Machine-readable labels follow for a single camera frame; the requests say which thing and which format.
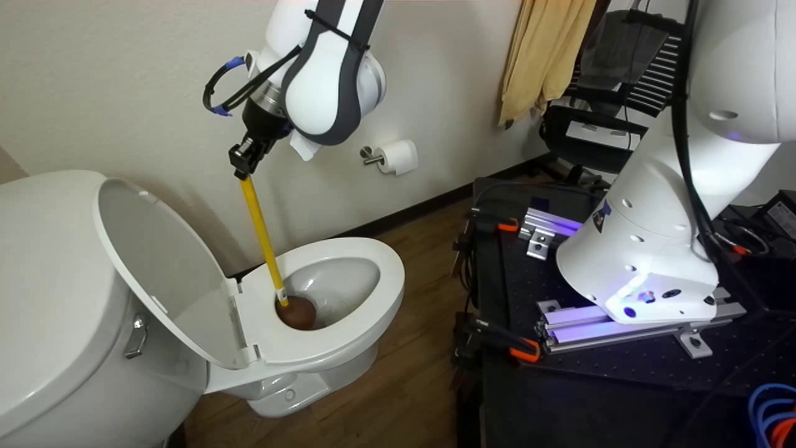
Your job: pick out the black robot table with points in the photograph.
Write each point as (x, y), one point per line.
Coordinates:
(580, 407)

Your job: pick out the white toilet with tank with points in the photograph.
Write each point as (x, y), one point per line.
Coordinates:
(50, 290)

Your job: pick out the small aluminium bracket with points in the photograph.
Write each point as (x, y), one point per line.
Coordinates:
(542, 236)

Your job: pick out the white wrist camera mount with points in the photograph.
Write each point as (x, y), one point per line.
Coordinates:
(304, 146)

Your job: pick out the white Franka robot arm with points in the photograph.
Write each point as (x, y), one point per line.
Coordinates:
(663, 207)

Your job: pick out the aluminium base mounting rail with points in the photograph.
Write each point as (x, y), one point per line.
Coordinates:
(580, 327)

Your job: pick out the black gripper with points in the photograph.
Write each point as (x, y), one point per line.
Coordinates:
(265, 127)

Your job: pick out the chrome flush lever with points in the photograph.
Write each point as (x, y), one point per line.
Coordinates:
(136, 338)

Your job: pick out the white toilet lid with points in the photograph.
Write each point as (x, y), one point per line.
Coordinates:
(158, 256)

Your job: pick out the black electronics box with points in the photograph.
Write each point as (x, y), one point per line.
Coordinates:
(775, 220)

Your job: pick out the black equipment case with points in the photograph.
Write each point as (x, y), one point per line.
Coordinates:
(598, 125)

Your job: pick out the orange black clamp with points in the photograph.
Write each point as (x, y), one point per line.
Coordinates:
(499, 224)
(514, 349)

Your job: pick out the white toilet paper roll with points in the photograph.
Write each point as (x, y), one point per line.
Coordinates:
(402, 156)

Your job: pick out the white toilet seat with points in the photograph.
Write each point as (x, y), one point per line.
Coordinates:
(365, 250)

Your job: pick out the chrome toilet paper holder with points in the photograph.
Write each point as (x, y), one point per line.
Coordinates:
(371, 155)

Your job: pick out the yellow hanging towel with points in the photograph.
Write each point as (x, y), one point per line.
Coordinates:
(542, 57)

